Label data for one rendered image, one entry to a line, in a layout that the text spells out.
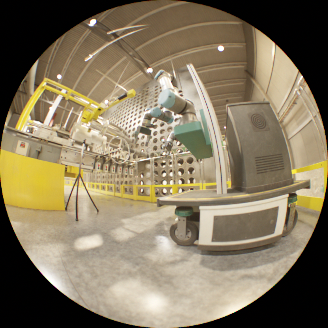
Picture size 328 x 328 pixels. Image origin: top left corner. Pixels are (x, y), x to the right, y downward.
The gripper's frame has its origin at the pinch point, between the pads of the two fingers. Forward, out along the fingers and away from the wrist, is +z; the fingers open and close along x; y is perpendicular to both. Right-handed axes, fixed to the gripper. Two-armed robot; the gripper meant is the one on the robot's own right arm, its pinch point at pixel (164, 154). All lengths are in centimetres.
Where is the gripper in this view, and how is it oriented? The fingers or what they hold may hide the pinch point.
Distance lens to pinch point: 119.6
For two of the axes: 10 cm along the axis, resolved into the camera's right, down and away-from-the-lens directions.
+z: -3.9, 9.1, -1.5
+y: 8.4, 2.9, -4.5
